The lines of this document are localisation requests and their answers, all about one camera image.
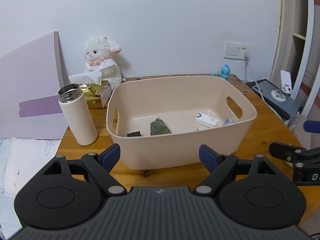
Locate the purple white headboard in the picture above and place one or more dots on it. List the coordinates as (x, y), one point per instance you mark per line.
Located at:
(31, 76)

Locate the white phone stand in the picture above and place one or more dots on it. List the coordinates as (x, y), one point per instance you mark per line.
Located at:
(283, 87)

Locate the white bed pillow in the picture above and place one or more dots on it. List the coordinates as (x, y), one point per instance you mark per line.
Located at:
(26, 158)

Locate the white wall socket plate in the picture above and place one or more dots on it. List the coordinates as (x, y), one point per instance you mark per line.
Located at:
(237, 50)

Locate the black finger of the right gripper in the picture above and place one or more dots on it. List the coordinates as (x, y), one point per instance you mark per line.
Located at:
(292, 154)

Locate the dark grey flat device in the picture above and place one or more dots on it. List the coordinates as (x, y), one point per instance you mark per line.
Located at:
(280, 102)

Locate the hello kitty small box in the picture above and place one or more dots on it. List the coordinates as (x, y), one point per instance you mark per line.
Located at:
(134, 134)

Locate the blue toy figurine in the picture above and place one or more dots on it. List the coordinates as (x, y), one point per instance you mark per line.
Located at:
(224, 72)

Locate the white wooden shelf frame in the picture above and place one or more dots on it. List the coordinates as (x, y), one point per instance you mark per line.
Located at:
(298, 50)

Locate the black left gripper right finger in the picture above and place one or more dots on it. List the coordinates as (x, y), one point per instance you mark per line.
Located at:
(223, 170)

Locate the white blue small box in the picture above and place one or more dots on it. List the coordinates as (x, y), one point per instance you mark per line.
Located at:
(206, 120)

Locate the white thermos bottle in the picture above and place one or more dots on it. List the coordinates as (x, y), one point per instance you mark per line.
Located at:
(75, 109)

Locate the green seed snack packet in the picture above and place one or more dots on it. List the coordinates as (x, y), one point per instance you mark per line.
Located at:
(158, 127)

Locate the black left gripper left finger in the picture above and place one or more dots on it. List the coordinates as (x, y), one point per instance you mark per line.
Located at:
(87, 176)

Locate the white plush bunny toy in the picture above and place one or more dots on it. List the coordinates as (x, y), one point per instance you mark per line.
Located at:
(99, 52)

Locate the gold tissue box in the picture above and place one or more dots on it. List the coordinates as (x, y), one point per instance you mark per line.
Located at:
(97, 92)

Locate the beige plastic storage basket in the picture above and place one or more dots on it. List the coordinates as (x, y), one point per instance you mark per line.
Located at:
(177, 100)

